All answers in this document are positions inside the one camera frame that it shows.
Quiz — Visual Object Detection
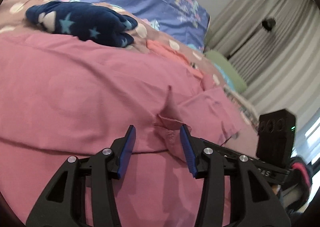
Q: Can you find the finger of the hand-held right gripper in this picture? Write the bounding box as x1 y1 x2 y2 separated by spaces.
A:
191 136 258 165

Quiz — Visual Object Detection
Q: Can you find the black device on stand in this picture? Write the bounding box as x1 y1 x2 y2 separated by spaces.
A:
226 18 276 59

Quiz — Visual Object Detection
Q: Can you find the striped beige curtain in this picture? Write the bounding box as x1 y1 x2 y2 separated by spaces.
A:
205 0 320 127

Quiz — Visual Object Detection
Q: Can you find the green pillow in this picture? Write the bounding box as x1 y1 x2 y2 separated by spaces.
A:
204 50 248 93

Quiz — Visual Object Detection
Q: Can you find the navy star-print garment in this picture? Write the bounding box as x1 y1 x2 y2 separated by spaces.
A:
26 1 138 48

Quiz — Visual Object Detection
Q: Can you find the pink garment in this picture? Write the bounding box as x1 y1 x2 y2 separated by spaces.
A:
0 30 260 227

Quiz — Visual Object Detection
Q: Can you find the light blue cloth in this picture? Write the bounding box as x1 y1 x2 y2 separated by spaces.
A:
216 63 232 86

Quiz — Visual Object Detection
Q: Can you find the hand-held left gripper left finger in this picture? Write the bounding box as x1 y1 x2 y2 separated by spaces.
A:
25 124 137 227

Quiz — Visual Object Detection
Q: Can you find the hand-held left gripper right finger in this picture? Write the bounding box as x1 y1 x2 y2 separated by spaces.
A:
179 124 292 227

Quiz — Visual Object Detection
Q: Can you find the mauve dotted blanket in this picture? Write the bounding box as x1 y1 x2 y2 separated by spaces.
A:
0 0 260 142

